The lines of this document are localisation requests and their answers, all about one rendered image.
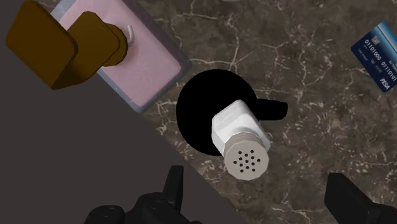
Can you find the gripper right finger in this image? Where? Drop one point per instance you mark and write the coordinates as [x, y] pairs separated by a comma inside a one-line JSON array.
[[350, 201]]

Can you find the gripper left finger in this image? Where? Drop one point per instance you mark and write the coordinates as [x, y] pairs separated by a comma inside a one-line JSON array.
[[149, 208]]

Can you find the white salt shaker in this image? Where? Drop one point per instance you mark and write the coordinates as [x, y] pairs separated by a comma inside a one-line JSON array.
[[238, 130]]

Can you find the pink tray with grey rim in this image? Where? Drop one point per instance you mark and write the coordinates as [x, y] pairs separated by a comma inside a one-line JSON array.
[[149, 65]]

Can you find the blue bank card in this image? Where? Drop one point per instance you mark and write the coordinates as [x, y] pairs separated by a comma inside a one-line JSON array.
[[377, 56]]

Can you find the brown blocky object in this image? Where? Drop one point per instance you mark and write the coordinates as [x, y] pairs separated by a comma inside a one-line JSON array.
[[40, 46]]

